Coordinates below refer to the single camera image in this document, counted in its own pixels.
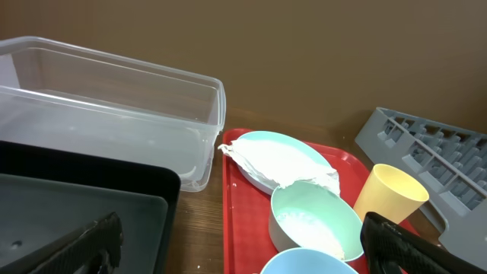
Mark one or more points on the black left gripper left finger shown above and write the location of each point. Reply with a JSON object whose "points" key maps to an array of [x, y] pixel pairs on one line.
{"points": [[93, 248]]}

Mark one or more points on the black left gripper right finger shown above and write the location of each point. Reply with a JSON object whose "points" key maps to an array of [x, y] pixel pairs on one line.
{"points": [[391, 249]]}

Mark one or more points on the yellow plastic cup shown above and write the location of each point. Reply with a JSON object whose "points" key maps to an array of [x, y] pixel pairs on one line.
{"points": [[390, 192]]}

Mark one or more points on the mint green bowl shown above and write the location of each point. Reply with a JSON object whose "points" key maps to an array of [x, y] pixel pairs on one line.
{"points": [[310, 216]]}

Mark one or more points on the light blue bowl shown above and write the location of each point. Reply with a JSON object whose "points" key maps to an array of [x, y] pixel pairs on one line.
{"points": [[301, 260]]}

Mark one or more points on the light blue plate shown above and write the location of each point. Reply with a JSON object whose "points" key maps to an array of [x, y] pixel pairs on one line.
{"points": [[274, 136]]}

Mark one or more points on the white paper napkin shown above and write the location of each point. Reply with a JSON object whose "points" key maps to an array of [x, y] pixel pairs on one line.
{"points": [[273, 164]]}

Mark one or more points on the black food waste tray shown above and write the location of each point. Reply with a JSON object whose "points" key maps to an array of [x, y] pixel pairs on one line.
{"points": [[46, 194]]}

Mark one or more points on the grey dishwasher rack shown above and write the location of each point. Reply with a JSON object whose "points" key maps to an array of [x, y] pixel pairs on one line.
{"points": [[450, 162]]}

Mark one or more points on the clear plastic waste bin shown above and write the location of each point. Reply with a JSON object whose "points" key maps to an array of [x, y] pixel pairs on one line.
{"points": [[70, 98]]}

